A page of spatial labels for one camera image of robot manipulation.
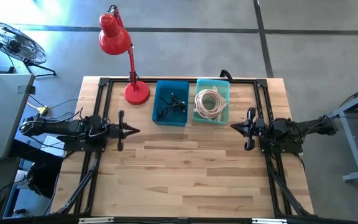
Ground teal translucent plastic bin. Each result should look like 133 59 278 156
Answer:
192 78 231 126

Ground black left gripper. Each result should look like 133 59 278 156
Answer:
108 110 141 152

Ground black clamp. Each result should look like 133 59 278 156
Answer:
220 68 234 82

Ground black floor fan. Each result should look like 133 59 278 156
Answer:
0 20 57 78

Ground blue plastic bin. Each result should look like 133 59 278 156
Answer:
152 80 190 128

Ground grey desk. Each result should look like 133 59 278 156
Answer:
0 73 35 160

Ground grey metal table frame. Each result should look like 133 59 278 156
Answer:
323 79 358 183

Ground silver metal bracket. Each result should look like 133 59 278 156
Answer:
252 218 287 224
78 217 114 224

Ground red desk lamp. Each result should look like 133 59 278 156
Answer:
98 4 151 106

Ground black aluminium table frame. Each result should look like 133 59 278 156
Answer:
54 77 315 218

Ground black chair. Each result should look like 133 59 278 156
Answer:
11 139 65 200

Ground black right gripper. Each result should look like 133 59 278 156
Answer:
231 107 265 152

